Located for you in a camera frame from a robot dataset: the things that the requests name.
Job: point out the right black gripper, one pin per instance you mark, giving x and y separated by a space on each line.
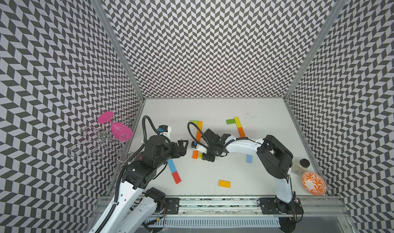
206 156

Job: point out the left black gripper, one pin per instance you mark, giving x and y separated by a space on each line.
177 154

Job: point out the orange vertical block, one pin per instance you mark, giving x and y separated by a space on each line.
198 136

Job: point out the light green small block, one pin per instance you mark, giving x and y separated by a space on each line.
194 121

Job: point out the red small block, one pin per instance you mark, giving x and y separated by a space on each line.
176 177

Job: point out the yellow block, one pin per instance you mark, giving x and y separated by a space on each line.
238 123

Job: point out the light blue small block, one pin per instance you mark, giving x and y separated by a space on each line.
249 159

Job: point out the yellow-orange bottom block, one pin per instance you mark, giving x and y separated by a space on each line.
224 184

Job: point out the orange diagonal block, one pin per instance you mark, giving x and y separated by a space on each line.
195 154

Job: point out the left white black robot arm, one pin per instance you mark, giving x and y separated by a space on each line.
133 202

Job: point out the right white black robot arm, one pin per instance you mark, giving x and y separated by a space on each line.
275 157

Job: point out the pink plastic wine glass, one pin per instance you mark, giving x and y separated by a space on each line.
119 130

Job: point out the small dark lidded jar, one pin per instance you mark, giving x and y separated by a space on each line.
300 166

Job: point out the orange patterned bowl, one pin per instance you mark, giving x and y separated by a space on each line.
314 183

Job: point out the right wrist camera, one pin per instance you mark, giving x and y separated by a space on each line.
198 147

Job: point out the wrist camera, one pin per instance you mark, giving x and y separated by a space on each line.
164 130
198 147

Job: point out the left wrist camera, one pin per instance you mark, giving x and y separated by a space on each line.
164 130

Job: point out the aluminium mounting rail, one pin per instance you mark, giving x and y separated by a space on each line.
248 206

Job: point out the silver wire glass rack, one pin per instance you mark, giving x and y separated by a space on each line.
98 142

